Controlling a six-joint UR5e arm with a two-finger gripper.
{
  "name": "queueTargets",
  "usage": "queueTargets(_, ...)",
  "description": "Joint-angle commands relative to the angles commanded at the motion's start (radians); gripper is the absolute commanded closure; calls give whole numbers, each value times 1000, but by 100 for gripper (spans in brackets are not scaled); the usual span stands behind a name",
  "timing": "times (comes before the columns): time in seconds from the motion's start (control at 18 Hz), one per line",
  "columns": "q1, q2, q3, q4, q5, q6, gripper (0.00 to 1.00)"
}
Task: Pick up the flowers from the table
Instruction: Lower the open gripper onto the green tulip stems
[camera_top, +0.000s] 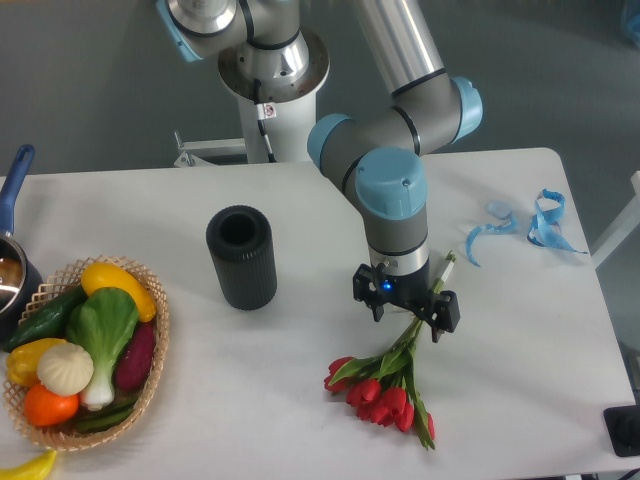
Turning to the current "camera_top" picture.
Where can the dark green cucumber in basket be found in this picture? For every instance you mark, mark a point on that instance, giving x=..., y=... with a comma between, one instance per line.
x=106, y=418

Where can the blue ribbon strip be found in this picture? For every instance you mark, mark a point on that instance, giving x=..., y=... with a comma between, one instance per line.
x=506, y=224

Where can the woven bamboo basket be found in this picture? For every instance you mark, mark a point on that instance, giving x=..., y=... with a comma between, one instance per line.
x=149, y=295

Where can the orange fruit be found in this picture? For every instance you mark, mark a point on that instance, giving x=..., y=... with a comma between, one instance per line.
x=43, y=408

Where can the red tulip bouquet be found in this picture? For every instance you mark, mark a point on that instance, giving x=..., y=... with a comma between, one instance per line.
x=382, y=389

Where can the white table leg frame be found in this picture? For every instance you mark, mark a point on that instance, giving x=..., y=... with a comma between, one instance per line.
x=619, y=229

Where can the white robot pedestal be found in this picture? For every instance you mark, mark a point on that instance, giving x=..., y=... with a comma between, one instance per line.
x=276, y=93

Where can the blue ribbon tangle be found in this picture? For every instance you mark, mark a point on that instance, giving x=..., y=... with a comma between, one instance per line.
x=544, y=228

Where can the black device at edge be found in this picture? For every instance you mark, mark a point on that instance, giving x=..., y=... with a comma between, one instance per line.
x=623, y=429

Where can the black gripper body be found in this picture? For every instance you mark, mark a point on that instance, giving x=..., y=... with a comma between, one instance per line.
x=413, y=292

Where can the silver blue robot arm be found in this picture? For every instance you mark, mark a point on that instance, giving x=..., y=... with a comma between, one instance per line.
x=375, y=165

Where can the blue handled saucepan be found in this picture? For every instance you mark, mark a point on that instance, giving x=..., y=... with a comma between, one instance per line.
x=19, y=277

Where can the yellow banana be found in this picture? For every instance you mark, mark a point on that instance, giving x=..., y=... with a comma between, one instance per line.
x=37, y=468

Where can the black ribbed vase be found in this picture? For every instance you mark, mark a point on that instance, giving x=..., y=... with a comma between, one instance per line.
x=239, y=240

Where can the green bok choy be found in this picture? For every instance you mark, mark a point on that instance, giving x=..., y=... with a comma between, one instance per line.
x=103, y=326

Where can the yellow bell pepper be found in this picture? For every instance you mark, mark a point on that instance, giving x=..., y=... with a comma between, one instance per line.
x=22, y=362

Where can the purple sweet potato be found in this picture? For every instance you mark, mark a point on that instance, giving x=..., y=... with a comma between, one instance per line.
x=135, y=363

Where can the white steamed bun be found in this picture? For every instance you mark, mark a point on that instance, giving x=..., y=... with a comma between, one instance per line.
x=65, y=369

